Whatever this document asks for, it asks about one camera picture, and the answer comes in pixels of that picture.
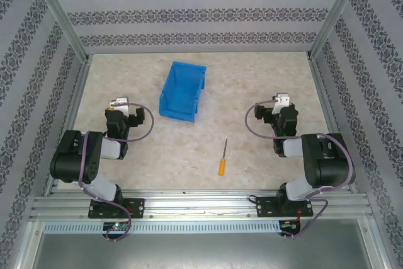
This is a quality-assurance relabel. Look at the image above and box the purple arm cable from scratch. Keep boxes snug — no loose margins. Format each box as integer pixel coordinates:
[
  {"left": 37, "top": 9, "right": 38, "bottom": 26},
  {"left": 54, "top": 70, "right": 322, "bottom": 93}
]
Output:
[
  {"left": 245, "top": 99, "right": 357, "bottom": 240},
  {"left": 77, "top": 101, "right": 155, "bottom": 243}
]

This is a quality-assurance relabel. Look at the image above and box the grey metal shelf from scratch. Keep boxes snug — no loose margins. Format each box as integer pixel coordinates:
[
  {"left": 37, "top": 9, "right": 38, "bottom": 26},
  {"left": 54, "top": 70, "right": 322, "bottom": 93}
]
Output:
[{"left": 12, "top": 220, "right": 394, "bottom": 269}]

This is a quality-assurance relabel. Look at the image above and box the aluminium frame post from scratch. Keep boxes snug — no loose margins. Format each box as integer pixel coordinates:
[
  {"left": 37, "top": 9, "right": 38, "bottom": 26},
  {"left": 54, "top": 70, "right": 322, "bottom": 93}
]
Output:
[
  {"left": 307, "top": 0, "right": 368, "bottom": 60},
  {"left": 26, "top": 0, "right": 91, "bottom": 62}
]

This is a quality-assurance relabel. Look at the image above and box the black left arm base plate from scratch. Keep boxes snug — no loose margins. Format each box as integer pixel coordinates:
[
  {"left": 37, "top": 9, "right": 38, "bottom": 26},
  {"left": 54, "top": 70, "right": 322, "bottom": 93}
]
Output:
[{"left": 88, "top": 197, "right": 146, "bottom": 220}]

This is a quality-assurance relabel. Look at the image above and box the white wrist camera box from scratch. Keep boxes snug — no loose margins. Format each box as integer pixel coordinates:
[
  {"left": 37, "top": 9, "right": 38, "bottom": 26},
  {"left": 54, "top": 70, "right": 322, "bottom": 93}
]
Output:
[
  {"left": 271, "top": 92, "right": 290, "bottom": 115},
  {"left": 109, "top": 96, "right": 130, "bottom": 117}
]

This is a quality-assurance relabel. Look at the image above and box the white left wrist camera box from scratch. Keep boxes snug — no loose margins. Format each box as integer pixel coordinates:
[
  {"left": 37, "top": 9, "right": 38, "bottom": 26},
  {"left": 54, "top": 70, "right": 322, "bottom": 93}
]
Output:
[{"left": 109, "top": 96, "right": 130, "bottom": 117}]

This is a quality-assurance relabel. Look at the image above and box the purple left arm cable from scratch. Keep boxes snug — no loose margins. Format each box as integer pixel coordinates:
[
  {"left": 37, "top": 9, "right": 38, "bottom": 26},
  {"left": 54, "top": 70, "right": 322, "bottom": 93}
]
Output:
[{"left": 77, "top": 101, "right": 155, "bottom": 243}]

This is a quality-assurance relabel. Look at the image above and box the white slotted cable duct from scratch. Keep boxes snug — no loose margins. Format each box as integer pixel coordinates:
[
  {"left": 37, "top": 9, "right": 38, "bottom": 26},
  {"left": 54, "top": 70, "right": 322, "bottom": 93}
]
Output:
[{"left": 42, "top": 220, "right": 283, "bottom": 234}]

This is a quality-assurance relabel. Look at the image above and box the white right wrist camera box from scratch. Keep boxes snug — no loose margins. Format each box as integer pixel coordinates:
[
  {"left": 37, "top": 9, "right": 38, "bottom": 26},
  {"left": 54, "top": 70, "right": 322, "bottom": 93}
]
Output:
[{"left": 271, "top": 92, "right": 290, "bottom": 115}]

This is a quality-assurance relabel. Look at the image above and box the blue plastic bin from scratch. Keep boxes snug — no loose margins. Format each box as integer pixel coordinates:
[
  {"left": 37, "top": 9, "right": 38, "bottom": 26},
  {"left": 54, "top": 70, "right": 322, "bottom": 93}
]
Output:
[{"left": 158, "top": 60, "right": 208, "bottom": 123}]

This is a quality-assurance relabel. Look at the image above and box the left circuit board green light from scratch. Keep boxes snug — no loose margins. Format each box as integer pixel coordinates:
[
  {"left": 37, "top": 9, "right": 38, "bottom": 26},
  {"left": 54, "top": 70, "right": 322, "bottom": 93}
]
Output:
[{"left": 103, "top": 221, "right": 130, "bottom": 232}]

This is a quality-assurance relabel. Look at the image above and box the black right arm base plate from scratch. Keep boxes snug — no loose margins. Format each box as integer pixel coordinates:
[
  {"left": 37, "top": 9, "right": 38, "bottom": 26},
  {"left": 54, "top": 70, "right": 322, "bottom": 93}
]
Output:
[{"left": 256, "top": 195, "right": 314, "bottom": 219}]

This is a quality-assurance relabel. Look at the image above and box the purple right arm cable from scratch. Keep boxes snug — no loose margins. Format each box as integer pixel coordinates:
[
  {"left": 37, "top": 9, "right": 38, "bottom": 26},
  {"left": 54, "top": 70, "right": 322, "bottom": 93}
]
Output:
[{"left": 245, "top": 99, "right": 357, "bottom": 240}]

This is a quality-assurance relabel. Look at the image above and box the orange handled screwdriver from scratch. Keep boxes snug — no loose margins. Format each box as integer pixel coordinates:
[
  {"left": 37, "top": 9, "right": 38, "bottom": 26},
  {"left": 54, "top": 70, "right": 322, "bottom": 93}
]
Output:
[{"left": 218, "top": 138, "right": 228, "bottom": 176}]

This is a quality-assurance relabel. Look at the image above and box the aluminium mounting rail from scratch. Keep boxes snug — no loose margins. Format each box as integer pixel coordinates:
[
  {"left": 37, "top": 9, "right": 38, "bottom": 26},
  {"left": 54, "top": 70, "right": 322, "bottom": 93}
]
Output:
[{"left": 30, "top": 188, "right": 373, "bottom": 221}]

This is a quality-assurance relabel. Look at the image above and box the aluminium side rail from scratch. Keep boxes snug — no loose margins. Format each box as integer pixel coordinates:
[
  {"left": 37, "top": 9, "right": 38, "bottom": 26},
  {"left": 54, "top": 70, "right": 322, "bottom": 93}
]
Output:
[
  {"left": 42, "top": 56, "right": 92, "bottom": 197},
  {"left": 307, "top": 55, "right": 360, "bottom": 195}
]

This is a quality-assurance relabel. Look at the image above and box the right circuit board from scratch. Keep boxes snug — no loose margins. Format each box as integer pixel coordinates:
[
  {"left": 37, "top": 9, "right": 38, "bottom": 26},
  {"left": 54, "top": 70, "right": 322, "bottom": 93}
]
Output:
[{"left": 279, "top": 219, "right": 302, "bottom": 232}]

